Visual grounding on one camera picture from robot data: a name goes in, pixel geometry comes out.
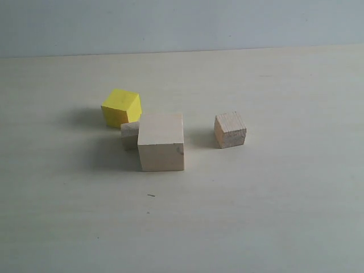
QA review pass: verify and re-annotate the large wooden cube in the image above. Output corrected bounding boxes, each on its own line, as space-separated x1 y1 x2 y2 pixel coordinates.
138 113 184 172

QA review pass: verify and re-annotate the medium wooden cube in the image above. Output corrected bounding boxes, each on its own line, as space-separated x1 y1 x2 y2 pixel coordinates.
214 111 247 148

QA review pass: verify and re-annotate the small wooden cube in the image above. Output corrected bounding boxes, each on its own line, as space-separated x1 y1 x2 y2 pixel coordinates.
121 121 139 150

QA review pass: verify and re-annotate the yellow cube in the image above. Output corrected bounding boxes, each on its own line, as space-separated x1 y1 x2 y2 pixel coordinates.
101 89 142 129

